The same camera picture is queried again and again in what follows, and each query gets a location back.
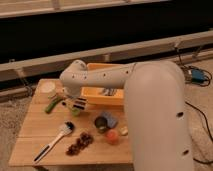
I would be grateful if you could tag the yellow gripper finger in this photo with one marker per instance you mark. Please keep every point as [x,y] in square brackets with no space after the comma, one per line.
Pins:
[69,102]

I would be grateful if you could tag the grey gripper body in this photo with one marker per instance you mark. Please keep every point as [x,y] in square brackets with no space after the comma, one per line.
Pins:
[72,93]

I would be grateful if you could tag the black white striped eraser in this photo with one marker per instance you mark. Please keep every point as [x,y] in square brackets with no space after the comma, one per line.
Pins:
[80,103]

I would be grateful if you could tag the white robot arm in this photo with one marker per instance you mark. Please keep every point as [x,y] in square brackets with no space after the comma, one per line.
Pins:
[154,105]

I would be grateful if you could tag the green plastic cup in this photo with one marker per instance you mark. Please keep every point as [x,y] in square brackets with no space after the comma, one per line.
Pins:
[75,111]

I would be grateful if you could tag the green cucumber toy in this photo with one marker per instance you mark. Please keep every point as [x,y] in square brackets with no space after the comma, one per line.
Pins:
[52,104]

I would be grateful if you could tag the orange plastic bin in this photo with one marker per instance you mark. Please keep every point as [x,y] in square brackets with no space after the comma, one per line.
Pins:
[107,83]

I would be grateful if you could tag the grey item in bin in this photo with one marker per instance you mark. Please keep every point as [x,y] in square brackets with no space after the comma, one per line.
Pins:
[108,92]

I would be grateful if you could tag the bunch of dark grapes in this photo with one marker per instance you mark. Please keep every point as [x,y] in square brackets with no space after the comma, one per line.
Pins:
[81,143]

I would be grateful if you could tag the blue sponge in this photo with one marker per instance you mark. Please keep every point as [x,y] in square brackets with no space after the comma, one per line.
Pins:
[111,120]

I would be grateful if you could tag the red apple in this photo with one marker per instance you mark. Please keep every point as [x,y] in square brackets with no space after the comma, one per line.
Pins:
[112,136]

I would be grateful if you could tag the blue power adapter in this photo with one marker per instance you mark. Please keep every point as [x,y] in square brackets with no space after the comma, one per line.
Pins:
[197,76]

